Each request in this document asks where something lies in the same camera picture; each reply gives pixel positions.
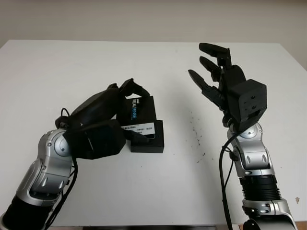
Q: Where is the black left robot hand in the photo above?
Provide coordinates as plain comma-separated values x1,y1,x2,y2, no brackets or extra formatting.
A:
55,78,152,145

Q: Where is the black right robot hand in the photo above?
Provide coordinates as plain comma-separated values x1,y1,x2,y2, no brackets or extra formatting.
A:
188,42,248,128

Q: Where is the black RealSense box lid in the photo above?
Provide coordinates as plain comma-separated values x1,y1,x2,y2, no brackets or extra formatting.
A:
116,95,158,140

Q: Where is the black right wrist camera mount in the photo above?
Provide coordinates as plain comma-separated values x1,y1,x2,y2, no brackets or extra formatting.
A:
229,78,268,132

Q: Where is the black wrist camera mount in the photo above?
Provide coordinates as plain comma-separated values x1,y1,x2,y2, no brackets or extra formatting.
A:
229,78,268,132
64,119,127,161

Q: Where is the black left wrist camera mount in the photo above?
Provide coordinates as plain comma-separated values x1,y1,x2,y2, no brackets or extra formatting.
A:
64,119,127,161

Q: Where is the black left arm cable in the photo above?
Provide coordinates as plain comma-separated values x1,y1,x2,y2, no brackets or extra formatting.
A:
45,107,80,228

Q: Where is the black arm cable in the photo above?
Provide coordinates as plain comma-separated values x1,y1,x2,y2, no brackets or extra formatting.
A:
218,134,241,230
45,107,80,228

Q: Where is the black camera box base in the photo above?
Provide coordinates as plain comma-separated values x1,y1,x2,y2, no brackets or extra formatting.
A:
130,119,166,154

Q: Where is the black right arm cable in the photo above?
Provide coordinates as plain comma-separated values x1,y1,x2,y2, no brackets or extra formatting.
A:
218,134,241,230

